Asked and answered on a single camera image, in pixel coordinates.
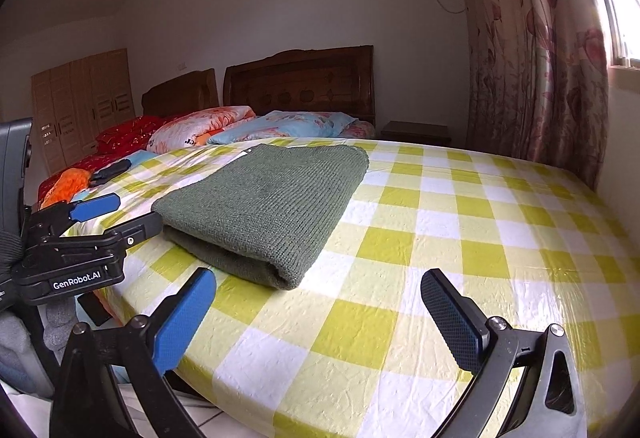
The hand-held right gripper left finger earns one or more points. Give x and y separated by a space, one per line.
182 323

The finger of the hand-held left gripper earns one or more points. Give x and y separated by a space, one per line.
95 208
142 227

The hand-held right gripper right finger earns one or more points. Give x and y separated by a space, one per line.
450 318

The green and white knit sweater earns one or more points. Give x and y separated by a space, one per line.
265 208

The person's left forearm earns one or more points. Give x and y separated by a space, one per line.
20 358

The orange cloth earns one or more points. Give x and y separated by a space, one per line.
65 185

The small black object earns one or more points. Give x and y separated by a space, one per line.
110 172

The red bed sheet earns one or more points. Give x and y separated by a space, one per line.
95 163

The yellow white checked tablecloth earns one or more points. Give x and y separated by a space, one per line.
425 243

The red pillow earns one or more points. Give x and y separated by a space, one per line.
127 135

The light wooden wardrobe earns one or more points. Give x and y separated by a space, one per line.
85 113

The pink floral pillow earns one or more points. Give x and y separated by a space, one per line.
200 128

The narrow wooden headboard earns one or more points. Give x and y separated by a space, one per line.
180 93

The blue floral quilt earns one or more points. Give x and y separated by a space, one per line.
290 123

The dark wooden nightstand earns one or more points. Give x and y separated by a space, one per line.
417 133

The wide carved wooden headboard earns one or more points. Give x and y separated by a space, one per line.
300 83

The pink floral curtain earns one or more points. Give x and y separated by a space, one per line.
530 58

